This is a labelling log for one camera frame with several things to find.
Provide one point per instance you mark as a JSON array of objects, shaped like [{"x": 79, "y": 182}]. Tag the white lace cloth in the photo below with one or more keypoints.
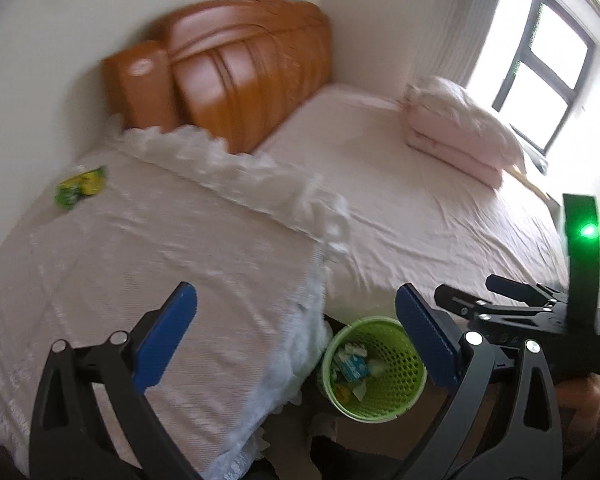
[{"x": 155, "y": 240}]

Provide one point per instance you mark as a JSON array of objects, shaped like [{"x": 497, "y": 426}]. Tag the clear plastic wrapper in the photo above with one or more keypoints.
[{"x": 377, "y": 367}]

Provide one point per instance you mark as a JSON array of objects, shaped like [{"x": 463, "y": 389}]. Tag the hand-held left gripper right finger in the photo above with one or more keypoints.
[{"x": 425, "y": 340}]

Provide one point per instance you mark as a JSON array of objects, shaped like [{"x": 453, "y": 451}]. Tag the person's right hand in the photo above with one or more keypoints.
[{"x": 580, "y": 390}]

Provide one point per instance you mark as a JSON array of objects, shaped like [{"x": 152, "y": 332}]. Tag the folded pink quilt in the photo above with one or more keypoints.
[{"x": 445, "y": 147}]

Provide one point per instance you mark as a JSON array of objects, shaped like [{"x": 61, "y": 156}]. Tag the light wooden plank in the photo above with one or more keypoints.
[{"x": 530, "y": 185}]

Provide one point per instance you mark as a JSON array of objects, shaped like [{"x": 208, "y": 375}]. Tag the green white snack packet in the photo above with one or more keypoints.
[{"x": 355, "y": 367}]

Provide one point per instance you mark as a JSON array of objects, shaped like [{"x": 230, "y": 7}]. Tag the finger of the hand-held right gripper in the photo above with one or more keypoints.
[
  {"x": 512, "y": 288},
  {"x": 460, "y": 300}
]

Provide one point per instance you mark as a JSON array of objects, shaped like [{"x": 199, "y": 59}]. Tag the green plastic mesh basket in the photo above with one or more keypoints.
[{"x": 400, "y": 390}]

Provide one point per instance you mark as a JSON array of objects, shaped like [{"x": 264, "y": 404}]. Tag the carved wooden headboard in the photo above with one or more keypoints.
[{"x": 230, "y": 75}]

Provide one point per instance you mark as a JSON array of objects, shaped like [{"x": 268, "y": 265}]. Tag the bed with pink sheet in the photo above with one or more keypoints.
[{"x": 405, "y": 200}]

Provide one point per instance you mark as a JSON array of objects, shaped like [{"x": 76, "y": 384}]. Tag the dark framed window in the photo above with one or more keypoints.
[{"x": 512, "y": 75}]

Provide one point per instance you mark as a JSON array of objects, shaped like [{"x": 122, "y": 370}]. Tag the grey striped curtain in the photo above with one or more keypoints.
[{"x": 455, "y": 15}]

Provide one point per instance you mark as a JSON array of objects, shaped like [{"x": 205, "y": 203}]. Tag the yellow green wrapper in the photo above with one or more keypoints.
[{"x": 80, "y": 187}]

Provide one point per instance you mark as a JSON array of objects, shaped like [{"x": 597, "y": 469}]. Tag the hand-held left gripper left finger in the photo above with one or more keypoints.
[{"x": 167, "y": 335}]

